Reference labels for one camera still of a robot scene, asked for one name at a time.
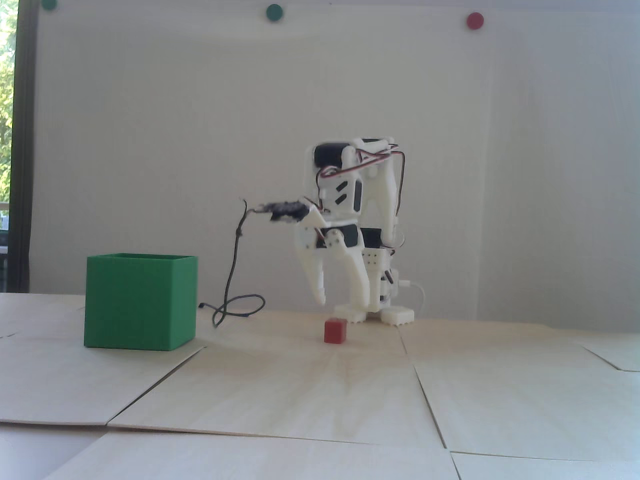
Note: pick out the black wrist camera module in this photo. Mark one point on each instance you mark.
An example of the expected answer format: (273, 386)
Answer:
(287, 210)

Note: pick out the dark window frame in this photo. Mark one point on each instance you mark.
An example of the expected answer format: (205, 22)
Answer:
(22, 150)

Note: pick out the green open box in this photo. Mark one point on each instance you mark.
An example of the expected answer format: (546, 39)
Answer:
(135, 300)

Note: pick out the red cube block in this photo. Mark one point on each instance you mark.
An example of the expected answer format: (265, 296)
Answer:
(334, 331)

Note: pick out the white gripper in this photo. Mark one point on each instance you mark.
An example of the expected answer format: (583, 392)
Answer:
(320, 239)

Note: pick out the red round wall magnet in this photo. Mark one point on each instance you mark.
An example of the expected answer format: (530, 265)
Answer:
(474, 20)

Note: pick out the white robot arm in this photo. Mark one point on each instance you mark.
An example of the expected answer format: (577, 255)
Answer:
(385, 190)

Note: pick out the green round wall magnet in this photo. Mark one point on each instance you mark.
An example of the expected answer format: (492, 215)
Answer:
(274, 12)
(49, 4)

